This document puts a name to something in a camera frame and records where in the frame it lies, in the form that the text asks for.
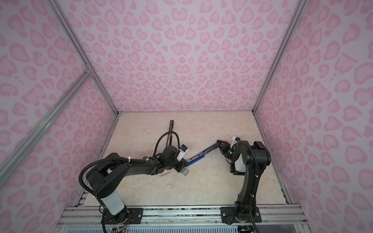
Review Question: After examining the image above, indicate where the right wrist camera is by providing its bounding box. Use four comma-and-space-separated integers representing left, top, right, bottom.
231, 136, 241, 148

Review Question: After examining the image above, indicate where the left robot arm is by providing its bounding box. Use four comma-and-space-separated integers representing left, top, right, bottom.
78, 153, 188, 217

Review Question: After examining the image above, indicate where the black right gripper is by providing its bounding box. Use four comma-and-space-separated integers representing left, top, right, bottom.
217, 141, 237, 164

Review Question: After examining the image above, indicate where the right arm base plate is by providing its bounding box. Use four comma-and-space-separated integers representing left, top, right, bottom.
220, 206, 262, 225

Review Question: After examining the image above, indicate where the aluminium front rail frame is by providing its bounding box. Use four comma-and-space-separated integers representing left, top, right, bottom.
55, 204, 310, 233

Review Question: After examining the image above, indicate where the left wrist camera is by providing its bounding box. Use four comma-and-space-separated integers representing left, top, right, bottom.
159, 144, 189, 162

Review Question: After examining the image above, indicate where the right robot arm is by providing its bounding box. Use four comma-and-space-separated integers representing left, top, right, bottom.
217, 140, 271, 225

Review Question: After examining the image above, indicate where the aluminium diagonal wall strut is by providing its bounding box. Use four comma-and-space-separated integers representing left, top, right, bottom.
1, 69, 92, 187

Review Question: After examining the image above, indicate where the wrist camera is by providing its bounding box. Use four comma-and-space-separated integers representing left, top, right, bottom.
231, 136, 241, 148
159, 144, 189, 162

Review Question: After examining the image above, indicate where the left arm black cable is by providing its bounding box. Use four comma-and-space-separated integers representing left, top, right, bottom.
78, 130, 181, 196

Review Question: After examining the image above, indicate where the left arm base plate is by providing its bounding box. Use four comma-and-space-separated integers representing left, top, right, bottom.
101, 207, 144, 225

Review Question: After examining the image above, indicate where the silver staple strips tray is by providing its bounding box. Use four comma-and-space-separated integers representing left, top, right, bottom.
180, 168, 189, 176

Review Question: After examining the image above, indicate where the red white staple box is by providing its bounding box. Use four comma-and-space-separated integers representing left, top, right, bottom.
159, 170, 171, 176

